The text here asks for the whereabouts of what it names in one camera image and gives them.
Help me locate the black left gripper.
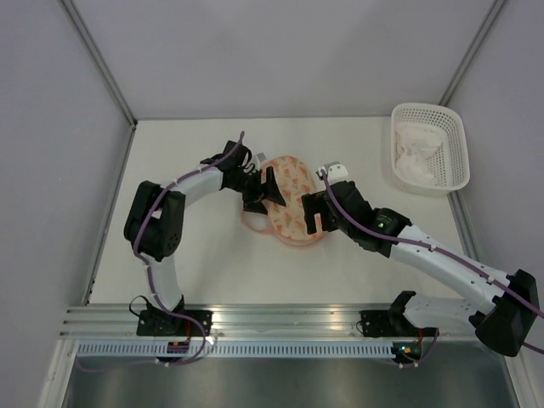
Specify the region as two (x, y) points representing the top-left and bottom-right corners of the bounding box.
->
(227, 167), (285, 216)

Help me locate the floral mesh laundry bag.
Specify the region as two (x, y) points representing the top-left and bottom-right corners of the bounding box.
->
(241, 156), (325, 247)

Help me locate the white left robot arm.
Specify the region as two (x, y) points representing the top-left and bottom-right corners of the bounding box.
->
(123, 140), (286, 337)

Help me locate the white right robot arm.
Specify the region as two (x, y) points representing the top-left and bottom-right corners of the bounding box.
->
(302, 181), (543, 357)

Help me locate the white bra in basket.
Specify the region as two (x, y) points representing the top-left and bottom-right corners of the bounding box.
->
(396, 122), (442, 186)

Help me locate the white perforated plastic basket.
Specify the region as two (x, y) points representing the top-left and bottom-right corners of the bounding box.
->
(383, 103), (470, 196)

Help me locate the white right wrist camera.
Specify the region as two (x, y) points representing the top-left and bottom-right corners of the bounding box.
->
(316, 161), (349, 184)

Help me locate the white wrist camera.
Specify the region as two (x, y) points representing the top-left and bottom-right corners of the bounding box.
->
(253, 152), (268, 168)
(316, 161), (349, 184)

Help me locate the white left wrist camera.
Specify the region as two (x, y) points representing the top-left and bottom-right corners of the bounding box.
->
(253, 152), (268, 168)

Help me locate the aluminium mounting rail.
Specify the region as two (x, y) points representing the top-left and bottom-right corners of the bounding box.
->
(59, 302), (481, 340)

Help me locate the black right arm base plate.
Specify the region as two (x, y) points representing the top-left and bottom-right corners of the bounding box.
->
(358, 309), (426, 338)

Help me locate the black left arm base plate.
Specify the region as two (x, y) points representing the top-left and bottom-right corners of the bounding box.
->
(136, 309), (213, 337)

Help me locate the white slotted cable duct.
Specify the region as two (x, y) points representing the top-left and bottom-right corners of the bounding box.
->
(77, 340), (394, 359)

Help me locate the right aluminium frame post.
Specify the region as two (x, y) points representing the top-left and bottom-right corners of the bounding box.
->
(438, 0), (509, 106)

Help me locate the aluminium frame post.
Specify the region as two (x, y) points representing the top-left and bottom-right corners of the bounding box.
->
(438, 0), (509, 106)
(58, 0), (138, 130)

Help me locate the left aluminium frame post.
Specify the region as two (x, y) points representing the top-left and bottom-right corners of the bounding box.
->
(58, 0), (138, 130)

